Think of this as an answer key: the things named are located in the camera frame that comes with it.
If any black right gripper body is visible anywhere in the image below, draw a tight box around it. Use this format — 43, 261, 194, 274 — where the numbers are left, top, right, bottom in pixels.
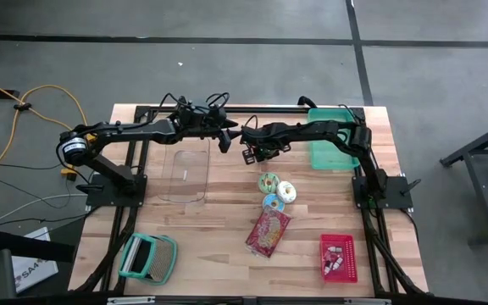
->
241, 122, 291, 149

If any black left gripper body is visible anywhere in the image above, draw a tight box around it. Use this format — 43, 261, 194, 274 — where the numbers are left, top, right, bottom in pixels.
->
171, 99, 228, 136

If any blue iced doughnut toy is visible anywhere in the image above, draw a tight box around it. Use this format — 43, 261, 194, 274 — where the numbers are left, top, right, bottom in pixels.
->
262, 193, 286, 213

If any red plastic-wrapped packet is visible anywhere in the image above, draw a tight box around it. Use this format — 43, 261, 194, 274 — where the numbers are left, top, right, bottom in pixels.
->
244, 207, 291, 258

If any clear plastic bin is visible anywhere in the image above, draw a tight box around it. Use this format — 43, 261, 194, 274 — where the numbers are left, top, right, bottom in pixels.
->
158, 137, 211, 203

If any green plastic tray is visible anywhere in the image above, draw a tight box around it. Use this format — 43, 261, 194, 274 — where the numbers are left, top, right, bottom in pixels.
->
306, 108, 362, 171

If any teal framed mesh holder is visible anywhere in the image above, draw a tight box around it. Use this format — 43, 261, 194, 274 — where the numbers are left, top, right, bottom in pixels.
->
118, 233, 179, 286

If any red plastic basket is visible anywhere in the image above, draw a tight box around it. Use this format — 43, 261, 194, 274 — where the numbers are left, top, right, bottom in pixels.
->
319, 233, 359, 284

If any black metal stand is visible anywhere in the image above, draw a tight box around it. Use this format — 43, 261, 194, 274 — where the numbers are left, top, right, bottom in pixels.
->
440, 116, 488, 247

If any black beam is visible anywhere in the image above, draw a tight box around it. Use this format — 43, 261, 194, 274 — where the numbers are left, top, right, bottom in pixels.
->
0, 230, 76, 263

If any white cardboard box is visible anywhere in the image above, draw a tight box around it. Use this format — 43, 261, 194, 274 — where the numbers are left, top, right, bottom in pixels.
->
10, 226, 58, 294

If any black aluminium table frame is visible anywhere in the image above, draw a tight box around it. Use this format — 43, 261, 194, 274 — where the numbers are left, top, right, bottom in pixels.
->
72, 103, 427, 297

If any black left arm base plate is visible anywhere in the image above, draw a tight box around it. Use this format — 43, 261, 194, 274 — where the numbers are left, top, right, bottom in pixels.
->
76, 173, 147, 208

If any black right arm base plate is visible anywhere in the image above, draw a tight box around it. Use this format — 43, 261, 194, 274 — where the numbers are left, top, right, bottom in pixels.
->
352, 175, 422, 211

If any yellow extension cable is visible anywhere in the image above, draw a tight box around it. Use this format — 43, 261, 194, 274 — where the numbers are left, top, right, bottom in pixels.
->
0, 71, 80, 181
0, 83, 100, 181

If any white floor cable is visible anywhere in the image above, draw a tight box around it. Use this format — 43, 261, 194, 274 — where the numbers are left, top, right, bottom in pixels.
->
0, 193, 88, 225

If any silver metal bracket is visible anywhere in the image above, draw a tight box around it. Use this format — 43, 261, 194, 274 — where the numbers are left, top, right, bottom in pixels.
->
107, 296, 156, 305
344, 297, 391, 305

